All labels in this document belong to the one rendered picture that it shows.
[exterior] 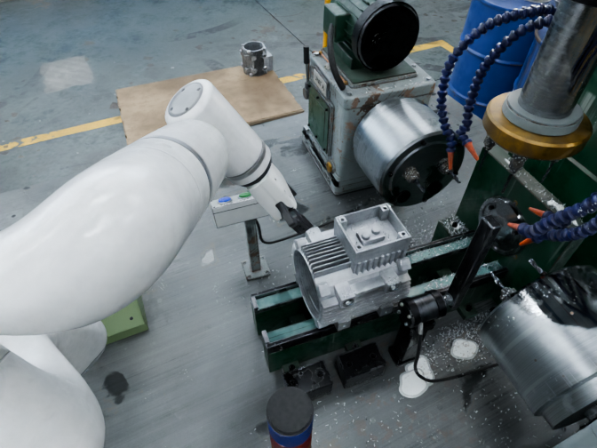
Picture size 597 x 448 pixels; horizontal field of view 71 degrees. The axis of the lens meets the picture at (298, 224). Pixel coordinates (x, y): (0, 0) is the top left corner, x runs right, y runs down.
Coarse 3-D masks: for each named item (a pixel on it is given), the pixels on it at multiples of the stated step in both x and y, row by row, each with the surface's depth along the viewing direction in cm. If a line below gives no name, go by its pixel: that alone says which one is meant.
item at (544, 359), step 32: (512, 288) 81; (544, 288) 72; (576, 288) 71; (512, 320) 74; (544, 320) 70; (576, 320) 68; (512, 352) 74; (544, 352) 69; (576, 352) 66; (544, 384) 68; (576, 384) 65; (544, 416) 73; (576, 416) 70
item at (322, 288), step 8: (296, 240) 87; (304, 240) 88; (296, 248) 89; (400, 264) 84; (408, 264) 84; (296, 280) 98; (320, 288) 80; (328, 288) 80; (320, 296) 80; (320, 328) 89
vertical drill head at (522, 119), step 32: (576, 32) 61; (544, 64) 67; (576, 64) 64; (512, 96) 76; (544, 96) 69; (576, 96) 68; (512, 128) 73; (544, 128) 70; (576, 128) 72; (512, 160) 77; (544, 160) 73
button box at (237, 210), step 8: (216, 200) 101; (232, 200) 99; (240, 200) 97; (248, 200) 97; (256, 200) 98; (216, 208) 95; (224, 208) 96; (232, 208) 96; (240, 208) 97; (248, 208) 98; (256, 208) 98; (216, 216) 96; (224, 216) 96; (232, 216) 97; (240, 216) 98; (248, 216) 98; (256, 216) 99; (264, 216) 99; (216, 224) 97; (224, 224) 97; (232, 224) 98
